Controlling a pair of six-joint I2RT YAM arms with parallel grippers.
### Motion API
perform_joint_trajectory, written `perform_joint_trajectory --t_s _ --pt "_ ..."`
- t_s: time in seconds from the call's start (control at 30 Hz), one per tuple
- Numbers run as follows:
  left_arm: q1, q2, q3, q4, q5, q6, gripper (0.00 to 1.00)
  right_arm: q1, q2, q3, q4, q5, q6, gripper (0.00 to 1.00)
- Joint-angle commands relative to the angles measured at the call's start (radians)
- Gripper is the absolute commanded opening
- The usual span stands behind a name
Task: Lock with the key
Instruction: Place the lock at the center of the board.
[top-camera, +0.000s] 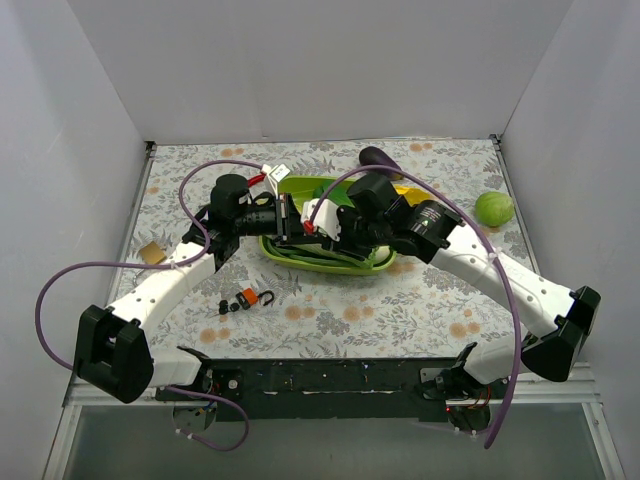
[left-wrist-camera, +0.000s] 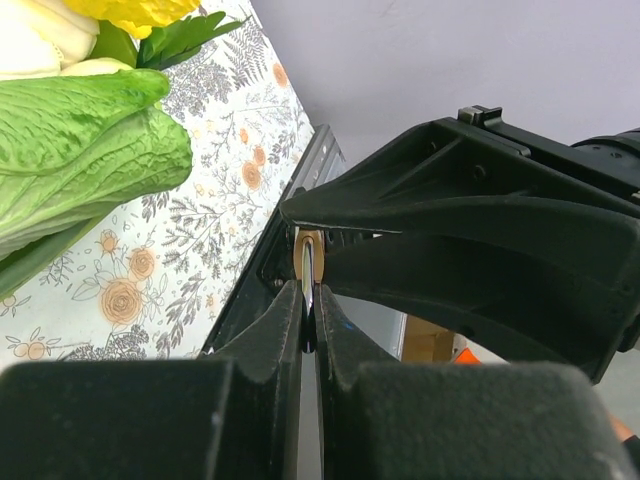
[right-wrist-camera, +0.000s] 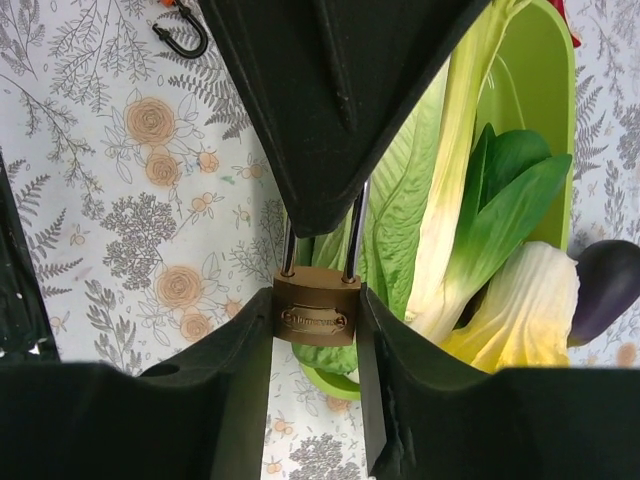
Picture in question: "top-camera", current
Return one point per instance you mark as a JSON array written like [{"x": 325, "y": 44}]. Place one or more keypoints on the large brass padlock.
[{"x": 152, "y": 254}]

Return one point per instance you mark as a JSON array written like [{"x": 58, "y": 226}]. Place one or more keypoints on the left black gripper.
[{"x": 282, "y": 218}]

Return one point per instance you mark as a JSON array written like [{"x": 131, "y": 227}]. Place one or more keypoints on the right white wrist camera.
[{"x": 321, "y": 217}]

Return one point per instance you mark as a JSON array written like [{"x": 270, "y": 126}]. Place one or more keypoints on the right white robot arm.
[{"x": 553, "y": 323}]

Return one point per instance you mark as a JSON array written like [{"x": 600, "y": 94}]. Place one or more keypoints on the yellow leaf cabbage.
[{"x": 412, "y": 195}]

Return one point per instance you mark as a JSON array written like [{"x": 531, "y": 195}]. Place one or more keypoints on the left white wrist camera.
[{"x": 273, "y": 175}]

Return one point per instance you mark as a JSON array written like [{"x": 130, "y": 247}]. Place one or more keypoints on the green bok choy leaves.
[{"x": 337, "y": 195}]

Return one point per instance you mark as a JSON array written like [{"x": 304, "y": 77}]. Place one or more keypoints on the purple eggplant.
[{"x": 372, "y": 155}]

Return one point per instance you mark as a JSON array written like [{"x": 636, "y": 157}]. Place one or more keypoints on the red chili pepper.
[{"x": 256, "y": 179}]

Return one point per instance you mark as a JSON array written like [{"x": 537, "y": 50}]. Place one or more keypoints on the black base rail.
[{"x": 346, "y": 388}]

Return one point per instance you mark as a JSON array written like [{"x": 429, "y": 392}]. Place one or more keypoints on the round green cabbage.
[{"x": 494, "y": 209}]

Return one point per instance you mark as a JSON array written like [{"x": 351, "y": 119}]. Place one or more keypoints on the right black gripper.
[{"x": 347, "y": 226}]

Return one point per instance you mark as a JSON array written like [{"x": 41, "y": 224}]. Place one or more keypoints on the green oval tray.
[{"x": 300, "y": 187}]

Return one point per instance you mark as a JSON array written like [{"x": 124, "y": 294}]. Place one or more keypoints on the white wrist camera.
[
  {"x": 321, "y": 217},
  {"x": 273, "y": 175}
]

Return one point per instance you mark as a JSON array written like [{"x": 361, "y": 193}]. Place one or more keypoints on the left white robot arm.
[{"x": 112, "y": 348}]

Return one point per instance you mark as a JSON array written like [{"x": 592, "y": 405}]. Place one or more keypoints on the black key bunch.
[{"x": 226, "y": 307}]

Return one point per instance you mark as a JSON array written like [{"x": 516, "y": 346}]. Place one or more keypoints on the orange black padlock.
[{"x": 249, "y": 298}]

